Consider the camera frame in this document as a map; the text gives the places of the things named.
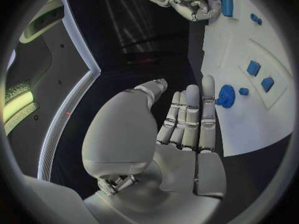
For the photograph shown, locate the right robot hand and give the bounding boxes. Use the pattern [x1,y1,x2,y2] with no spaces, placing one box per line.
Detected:
[169,0,222,21]

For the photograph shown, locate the large blue block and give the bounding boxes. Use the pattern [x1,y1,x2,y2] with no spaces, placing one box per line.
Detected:
[220,0,234,17]

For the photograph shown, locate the blue gear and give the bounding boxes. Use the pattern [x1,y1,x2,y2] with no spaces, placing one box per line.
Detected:
[214,84,236,109]

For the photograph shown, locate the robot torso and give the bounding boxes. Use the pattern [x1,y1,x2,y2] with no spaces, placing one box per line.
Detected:
[1,0,102,182]

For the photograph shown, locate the white task board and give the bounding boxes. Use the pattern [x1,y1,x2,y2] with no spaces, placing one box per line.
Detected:
[200,0,296,157]

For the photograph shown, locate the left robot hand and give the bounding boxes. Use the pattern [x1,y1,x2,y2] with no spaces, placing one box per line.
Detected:
[81,75,228,224]

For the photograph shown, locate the blue plug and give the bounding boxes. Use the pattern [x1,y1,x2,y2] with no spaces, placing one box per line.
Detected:
[250,13,263,26]

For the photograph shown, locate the blue square block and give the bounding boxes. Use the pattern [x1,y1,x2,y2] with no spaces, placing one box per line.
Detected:
[247,60,262,77]
[260,76,275,93]

